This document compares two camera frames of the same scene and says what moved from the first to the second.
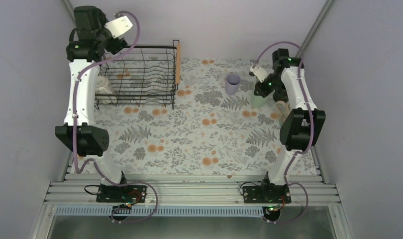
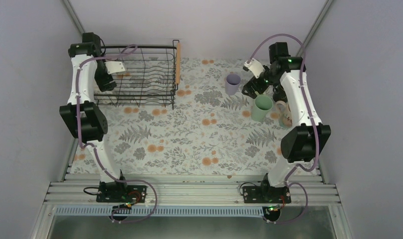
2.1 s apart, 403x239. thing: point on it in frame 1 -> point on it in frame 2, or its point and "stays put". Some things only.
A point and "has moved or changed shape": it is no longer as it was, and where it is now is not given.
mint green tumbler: [259, 102] has moved or changed shape
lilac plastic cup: [232, 81] stays put
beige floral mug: [282, 109] stays put
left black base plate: [135, 193] stays put
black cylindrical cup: [280, 94] stays put
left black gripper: [118, 46] -> [106, 87]
